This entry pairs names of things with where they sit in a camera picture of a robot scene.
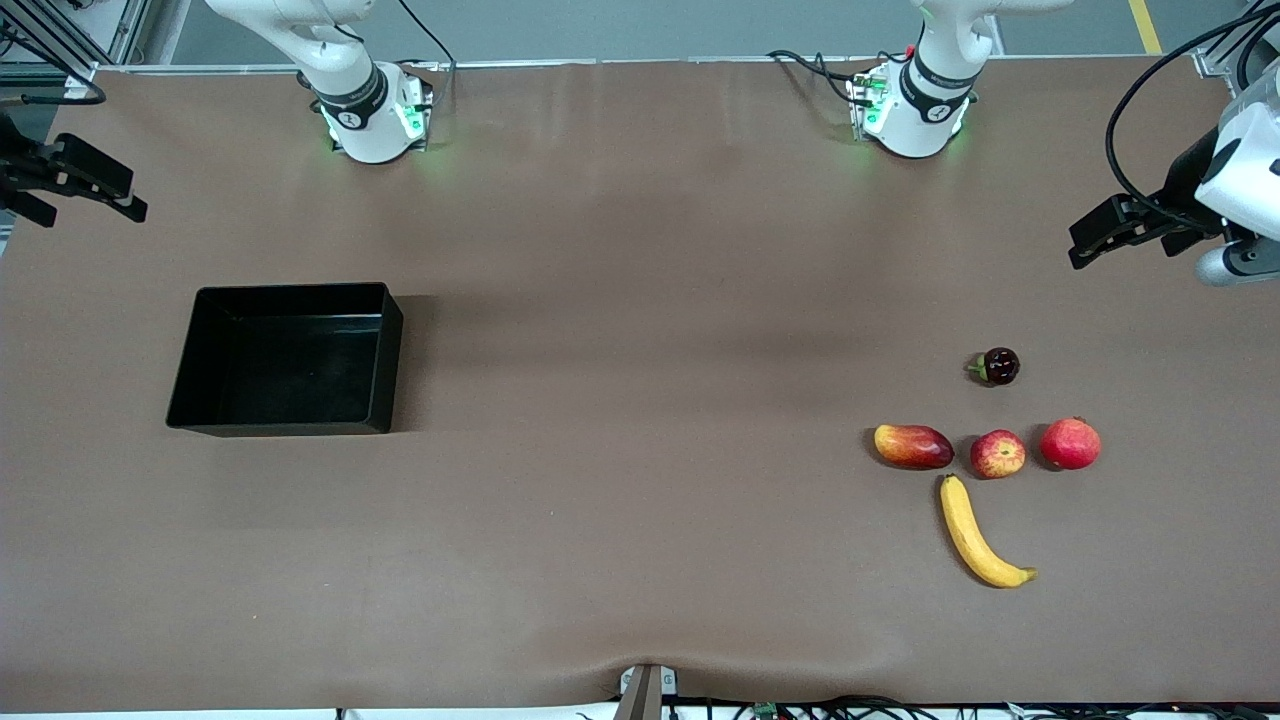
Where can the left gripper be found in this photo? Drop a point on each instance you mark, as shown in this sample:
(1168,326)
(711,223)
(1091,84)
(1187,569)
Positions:
(1183,181)

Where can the red yellow apple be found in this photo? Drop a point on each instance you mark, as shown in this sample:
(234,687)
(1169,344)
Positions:
(998,455)

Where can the black plastic box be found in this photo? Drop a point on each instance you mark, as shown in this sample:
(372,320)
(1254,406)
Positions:
(290,370)

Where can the yellow banana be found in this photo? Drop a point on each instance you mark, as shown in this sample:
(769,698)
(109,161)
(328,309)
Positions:
(965,530)

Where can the dark purple mangosteen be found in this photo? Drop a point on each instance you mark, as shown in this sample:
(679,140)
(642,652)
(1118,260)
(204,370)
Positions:
(998,367)

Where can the red pomegranate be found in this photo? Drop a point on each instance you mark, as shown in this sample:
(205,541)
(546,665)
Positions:
(1070,444)

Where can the red yellow mango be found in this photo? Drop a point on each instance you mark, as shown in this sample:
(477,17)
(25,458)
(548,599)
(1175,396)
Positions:
(912,446)

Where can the small green circuit board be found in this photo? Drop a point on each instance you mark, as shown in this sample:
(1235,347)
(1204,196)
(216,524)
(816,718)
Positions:
(767,711)

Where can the brown table mat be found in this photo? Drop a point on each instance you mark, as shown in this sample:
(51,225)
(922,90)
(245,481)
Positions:
(600,550)

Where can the aluminium frame struts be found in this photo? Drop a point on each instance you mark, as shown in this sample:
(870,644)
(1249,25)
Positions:
(128,30)

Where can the aluminium frame corner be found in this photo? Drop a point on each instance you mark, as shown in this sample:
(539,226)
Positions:
(1215,62)

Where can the silver table edge rail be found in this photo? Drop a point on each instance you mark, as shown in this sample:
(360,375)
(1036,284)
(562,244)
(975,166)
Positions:
(650,62)

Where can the aluminium camera mount post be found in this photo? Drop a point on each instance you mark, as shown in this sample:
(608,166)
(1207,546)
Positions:
(645,695)

